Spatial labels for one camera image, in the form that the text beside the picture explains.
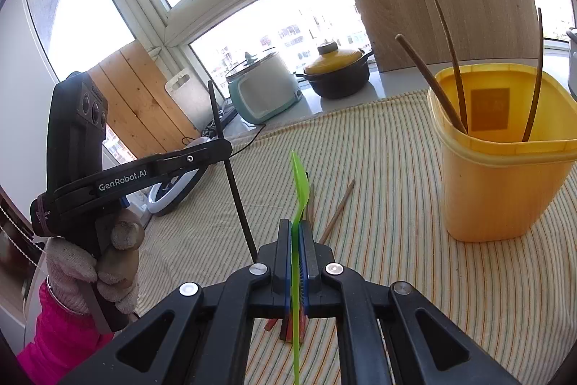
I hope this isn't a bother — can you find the yellow pot lid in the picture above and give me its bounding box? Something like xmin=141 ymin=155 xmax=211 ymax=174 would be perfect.
xmin=304 ymin=41 xmax=366 ymax=74

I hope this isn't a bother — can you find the apartment building outside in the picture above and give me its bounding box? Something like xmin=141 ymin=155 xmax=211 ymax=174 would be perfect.
xmin=212 ymin=4 xmax=373 ymax=74

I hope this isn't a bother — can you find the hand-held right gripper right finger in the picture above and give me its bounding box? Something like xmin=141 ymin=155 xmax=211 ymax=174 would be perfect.
xmin=300 ymin=220 xmax=524 ymax=385

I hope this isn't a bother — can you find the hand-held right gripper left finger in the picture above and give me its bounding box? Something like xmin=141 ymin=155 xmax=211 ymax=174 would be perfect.
xmin=58 ymin=219 xmax=294 ymax=385

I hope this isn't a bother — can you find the person's left hand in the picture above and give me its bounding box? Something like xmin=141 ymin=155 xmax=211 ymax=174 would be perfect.
xmin=45 ymin=209 xmax=146 ymax=316

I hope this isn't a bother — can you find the white cutting board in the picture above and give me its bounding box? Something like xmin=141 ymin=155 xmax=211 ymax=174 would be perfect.
xmin=164 ymin=68 xmax=212 ymax=140

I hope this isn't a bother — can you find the black metal tool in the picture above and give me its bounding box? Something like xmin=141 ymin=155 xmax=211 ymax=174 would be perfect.
xmin=203 ymin=99 xmax=239 ymax=135

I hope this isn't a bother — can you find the yellow plastic container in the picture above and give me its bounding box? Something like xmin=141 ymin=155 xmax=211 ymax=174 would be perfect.
xmin=427 ymin=65 xmax=577 ymax=242

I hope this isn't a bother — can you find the black clay pot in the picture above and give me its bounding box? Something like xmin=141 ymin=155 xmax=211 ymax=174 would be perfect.
xmin=295 ymin=51 xmax=373 ymax=100

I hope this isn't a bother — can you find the person's left forearm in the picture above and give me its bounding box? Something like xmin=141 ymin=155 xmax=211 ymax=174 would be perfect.
xmin=17 ymin=277 xmax=115 ymax=385

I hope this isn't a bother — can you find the green plastic spoon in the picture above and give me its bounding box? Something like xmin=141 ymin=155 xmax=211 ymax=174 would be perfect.
xmin=290 ymin=149 xmax=312 ymax=385

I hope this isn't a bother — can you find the black electric cooker cable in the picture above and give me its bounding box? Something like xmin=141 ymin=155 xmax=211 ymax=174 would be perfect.
xmin=180 ymin=123 xmax=267 ymax=156

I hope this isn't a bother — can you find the striped tablecloth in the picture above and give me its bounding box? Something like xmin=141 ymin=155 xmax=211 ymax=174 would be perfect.
xmin=131 ymin=89 xmax=577 ymax=385

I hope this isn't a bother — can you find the ring light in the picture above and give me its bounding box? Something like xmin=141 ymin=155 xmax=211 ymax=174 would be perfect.
xmin=146 ymin=137 xmax=210 ymax=216

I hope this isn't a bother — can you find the white teal electric cooker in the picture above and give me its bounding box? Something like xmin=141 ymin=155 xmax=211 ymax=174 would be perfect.
xmin=225 ymin=48 xmax=304 ymax=125

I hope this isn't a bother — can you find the white window frame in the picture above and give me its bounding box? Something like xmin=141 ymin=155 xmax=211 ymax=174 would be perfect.
xmin=0 ymin=0 xmax=577 ymax=106

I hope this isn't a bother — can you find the pine plank board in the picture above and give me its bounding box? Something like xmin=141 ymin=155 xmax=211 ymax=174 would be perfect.
xmin=88 ymin=40 xmax=201 ymax=158

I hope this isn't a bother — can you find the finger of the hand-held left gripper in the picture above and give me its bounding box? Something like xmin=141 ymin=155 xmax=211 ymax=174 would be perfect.
xmin=155 ymin=141 xmax=234 ymax=177

